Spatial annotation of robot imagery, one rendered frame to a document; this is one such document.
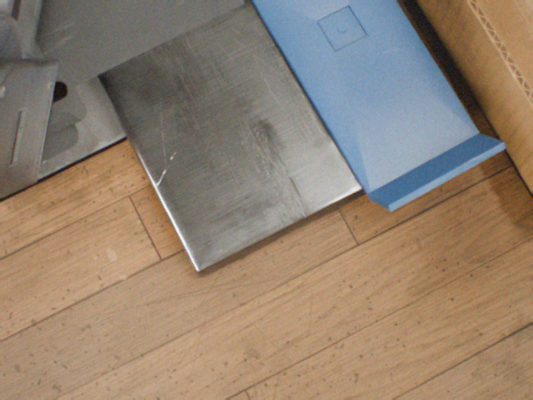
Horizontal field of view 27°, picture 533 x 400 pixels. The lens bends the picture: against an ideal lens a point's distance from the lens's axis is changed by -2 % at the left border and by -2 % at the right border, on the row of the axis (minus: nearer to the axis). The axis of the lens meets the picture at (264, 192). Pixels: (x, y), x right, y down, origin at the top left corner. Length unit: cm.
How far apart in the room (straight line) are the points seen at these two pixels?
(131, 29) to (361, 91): 22
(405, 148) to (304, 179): 6
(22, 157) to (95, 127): 32
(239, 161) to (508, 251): 15
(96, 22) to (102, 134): 23
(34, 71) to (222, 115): 31
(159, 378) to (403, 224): 15
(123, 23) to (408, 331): 27
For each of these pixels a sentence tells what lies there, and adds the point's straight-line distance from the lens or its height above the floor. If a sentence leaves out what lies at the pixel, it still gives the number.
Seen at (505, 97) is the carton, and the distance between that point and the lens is 59.
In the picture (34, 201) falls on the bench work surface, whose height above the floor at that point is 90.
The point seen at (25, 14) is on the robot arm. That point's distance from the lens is 34.
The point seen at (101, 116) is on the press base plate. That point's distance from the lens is 62.
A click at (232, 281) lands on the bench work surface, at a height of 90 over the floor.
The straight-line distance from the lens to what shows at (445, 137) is 59.
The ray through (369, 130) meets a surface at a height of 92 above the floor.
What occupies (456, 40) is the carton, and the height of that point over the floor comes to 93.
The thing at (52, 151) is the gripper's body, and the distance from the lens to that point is 45.
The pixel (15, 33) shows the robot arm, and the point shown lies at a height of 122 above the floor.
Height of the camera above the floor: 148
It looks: 75 degrees down
